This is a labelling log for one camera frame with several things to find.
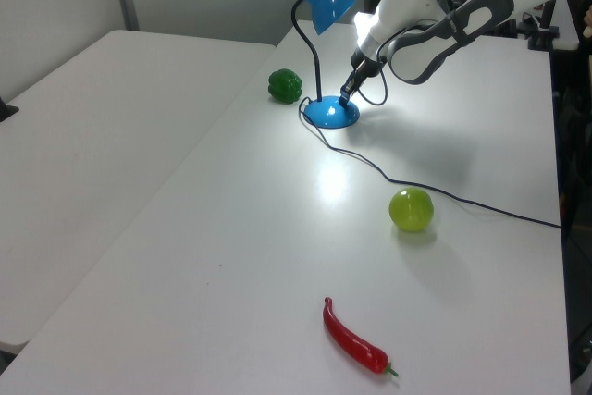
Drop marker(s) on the dark green bell pepper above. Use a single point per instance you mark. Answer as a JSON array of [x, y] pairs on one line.
[[284, 86]]

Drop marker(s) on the light green apple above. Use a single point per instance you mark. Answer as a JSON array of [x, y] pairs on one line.
[[410, 210]]

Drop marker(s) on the red chili pepper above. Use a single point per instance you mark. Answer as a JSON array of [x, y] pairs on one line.
[[351, 344]]

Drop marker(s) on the blue desk lamp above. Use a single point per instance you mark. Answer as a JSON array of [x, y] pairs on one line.
[[324, 110]]

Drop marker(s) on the black table clamp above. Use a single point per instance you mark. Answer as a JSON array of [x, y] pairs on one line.
[[6, 110]]

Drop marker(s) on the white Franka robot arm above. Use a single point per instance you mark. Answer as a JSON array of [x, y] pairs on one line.
[[402, 2]]

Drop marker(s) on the black camera stand with clamp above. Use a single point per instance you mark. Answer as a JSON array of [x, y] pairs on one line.
[[545, 39]]

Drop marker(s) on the brown chair back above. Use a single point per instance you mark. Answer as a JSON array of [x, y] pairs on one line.
[[578, 16]]

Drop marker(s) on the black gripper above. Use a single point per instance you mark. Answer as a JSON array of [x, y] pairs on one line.
[[366, 64]]

